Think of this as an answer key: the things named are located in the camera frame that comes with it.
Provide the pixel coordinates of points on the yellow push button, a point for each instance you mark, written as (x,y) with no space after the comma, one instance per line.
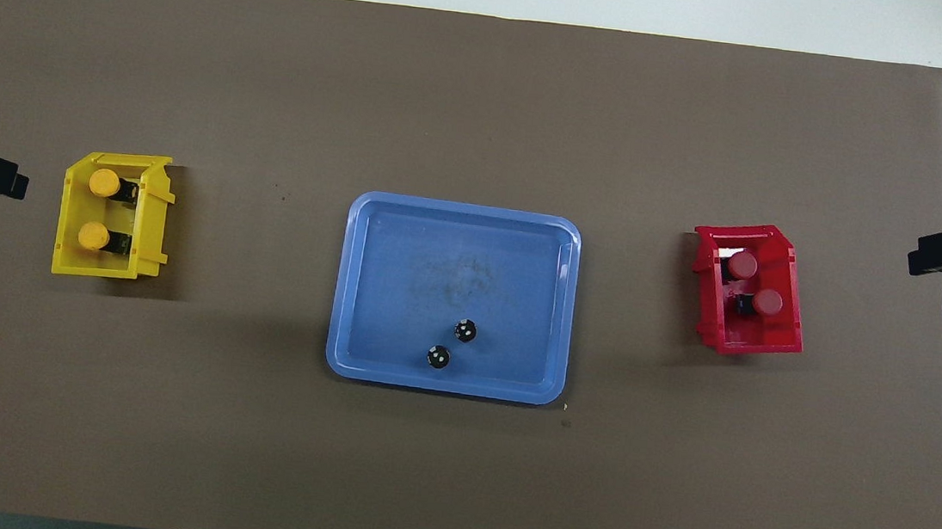
(104,183)
(92,237)

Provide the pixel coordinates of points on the red push button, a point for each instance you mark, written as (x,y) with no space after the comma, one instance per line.
(742,265)
(768,303)

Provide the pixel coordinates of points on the yellow plastic storage bin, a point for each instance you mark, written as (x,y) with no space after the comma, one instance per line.
(103,266)

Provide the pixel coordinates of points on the red plastic storage bin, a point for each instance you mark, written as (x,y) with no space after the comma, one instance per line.
(749,336)

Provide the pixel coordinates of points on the blue plastic tray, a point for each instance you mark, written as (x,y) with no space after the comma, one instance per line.
(519,304)

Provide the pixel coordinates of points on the brown paper table mat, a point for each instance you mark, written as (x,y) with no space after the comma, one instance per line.
(486,110)

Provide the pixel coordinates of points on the small black cylindrical component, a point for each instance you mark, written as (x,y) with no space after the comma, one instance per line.
(465,330)
(439,357)

